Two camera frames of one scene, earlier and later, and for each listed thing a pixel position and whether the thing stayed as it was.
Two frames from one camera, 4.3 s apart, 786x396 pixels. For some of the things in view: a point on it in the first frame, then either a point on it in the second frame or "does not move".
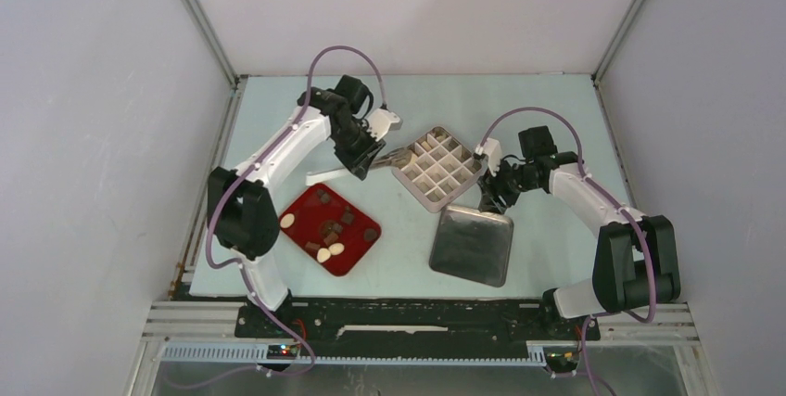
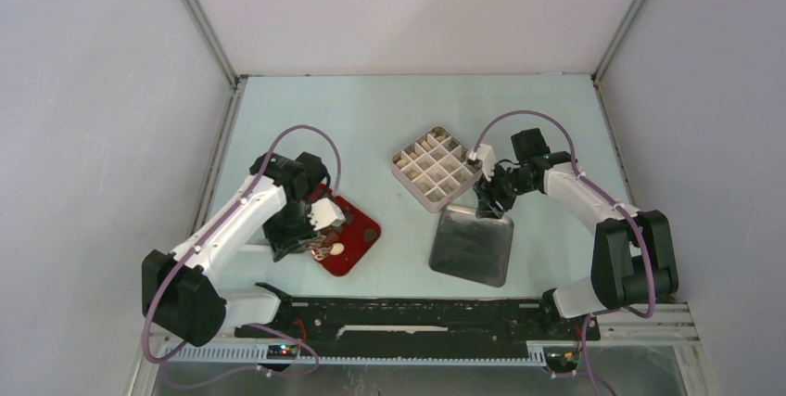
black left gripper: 359,163 -> 281,244
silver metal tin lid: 473,244 does not move
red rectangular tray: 329,229 does not move
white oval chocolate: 336,248 does not move
